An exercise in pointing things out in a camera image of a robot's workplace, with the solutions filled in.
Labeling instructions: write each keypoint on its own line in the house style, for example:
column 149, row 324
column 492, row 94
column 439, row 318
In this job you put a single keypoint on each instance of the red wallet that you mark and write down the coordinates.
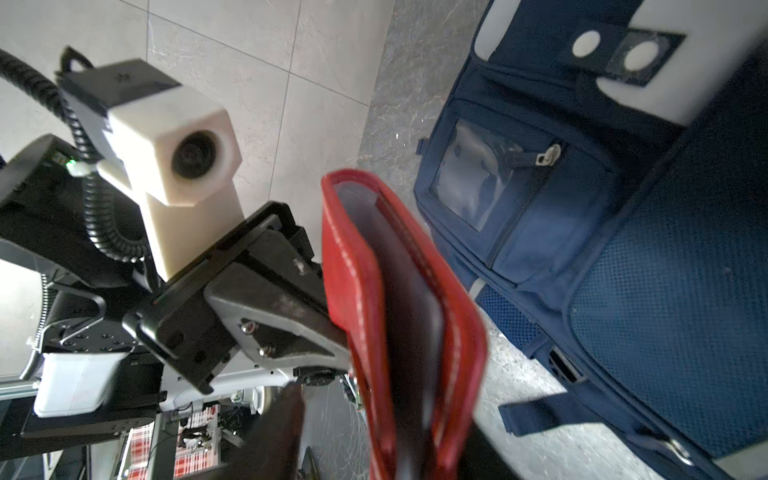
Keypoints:
column 417, row 342

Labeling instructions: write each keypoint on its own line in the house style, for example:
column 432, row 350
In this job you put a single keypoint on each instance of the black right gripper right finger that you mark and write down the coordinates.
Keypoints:
column 480, row 460

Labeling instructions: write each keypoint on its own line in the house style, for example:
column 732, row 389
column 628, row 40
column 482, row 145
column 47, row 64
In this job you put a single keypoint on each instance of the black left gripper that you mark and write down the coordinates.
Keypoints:
column 256, row 292

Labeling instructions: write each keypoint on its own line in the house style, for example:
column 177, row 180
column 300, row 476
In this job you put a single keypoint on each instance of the navy blue student backpack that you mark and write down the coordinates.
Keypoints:
column 598, row 180

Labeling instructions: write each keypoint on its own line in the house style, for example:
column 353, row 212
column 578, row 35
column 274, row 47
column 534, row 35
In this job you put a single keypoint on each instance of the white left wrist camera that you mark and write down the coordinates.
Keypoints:
column 166, row 146

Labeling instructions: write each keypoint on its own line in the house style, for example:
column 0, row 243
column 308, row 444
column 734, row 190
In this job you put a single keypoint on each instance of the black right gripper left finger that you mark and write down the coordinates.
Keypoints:
column 271, row 449

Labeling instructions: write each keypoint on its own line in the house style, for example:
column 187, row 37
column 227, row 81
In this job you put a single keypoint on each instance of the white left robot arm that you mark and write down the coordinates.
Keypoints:
column 116, row 346

